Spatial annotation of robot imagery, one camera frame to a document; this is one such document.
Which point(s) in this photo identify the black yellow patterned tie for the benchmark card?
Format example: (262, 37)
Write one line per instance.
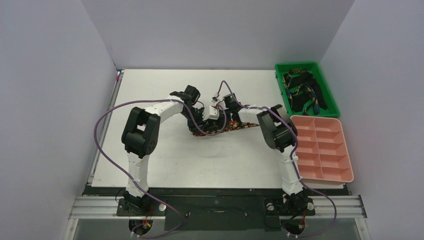
(303, 91)

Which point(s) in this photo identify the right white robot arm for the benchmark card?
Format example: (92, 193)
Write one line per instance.
(279, 135)

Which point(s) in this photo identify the pink divided tray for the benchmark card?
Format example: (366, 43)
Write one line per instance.
(323, 156)

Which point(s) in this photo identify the green plastic bin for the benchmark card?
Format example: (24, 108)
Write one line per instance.
(313, 67)

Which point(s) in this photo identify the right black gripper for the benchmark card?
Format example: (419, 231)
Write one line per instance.
(230, 120)

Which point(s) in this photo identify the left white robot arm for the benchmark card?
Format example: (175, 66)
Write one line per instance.
(141, 133)

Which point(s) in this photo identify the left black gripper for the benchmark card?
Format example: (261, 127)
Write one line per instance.
(201, 123)

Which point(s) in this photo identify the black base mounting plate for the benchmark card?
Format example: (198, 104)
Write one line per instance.
(208, 209)

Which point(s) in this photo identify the aluminium rail frame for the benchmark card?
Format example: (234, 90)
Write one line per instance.
(106, 207)

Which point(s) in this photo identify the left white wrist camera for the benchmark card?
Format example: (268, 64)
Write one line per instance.
(210, 113)

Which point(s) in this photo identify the colourful faces patterned tie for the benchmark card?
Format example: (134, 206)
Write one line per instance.
(217, 129)

